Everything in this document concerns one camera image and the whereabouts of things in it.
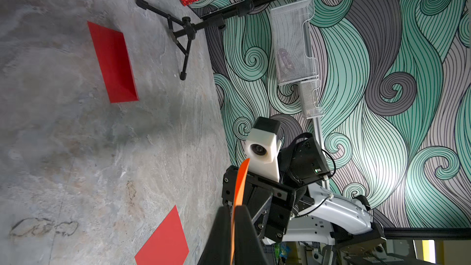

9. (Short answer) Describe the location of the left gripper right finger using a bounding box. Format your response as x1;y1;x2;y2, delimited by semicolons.
234;206;268;265

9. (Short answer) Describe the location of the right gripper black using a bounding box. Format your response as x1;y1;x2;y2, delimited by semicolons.
243;172;296;243

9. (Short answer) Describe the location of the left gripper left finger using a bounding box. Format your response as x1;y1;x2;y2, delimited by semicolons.
197;206;232;265

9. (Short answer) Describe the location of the orange square paper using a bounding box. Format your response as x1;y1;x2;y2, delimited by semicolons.
230;158;250;265

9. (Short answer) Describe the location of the red square paper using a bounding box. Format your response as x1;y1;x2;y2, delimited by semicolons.
87;22;139;103
134;206;190;265

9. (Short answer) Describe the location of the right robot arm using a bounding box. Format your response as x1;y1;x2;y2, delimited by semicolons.
240;129;386;255

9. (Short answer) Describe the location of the clear plastic bin small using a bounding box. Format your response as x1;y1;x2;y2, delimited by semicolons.
299;79;325;119

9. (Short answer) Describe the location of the clear plastic bin large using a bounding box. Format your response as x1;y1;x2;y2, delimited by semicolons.
270;0;320;85

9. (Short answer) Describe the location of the black mini tripod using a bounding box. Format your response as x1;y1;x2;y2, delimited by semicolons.
136;0;254;80

